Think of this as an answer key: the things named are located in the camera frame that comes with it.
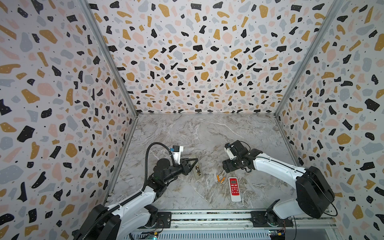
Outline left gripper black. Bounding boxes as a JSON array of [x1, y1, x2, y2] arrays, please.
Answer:
[[161, 157, 197, 185]]

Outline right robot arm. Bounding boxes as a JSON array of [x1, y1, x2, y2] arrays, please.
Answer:
[[223, 141, 335, 227]]

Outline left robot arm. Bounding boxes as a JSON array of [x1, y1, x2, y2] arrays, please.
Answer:
[[74, 158, 198, 240]]

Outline orange AAA batteries pair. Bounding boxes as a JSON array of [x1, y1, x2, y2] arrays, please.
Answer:
[[217, 175, 226, 184]]

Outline red and white remote control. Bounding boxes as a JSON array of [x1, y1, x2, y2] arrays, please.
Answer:
[[229, 177, 242, 202]]

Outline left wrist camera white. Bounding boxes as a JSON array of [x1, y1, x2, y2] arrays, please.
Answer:
[[171, 145, 184, 167]]

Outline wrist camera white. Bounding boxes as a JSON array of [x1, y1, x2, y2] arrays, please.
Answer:
[[225, 143, 236, 160], [171, 145, 184, 167]]

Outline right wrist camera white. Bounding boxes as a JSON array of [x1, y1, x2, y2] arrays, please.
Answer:
[[225, 143, 236, 160]]

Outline aluminium mounting rail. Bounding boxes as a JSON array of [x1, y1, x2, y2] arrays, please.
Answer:
[[83, 208, 340, 240]]

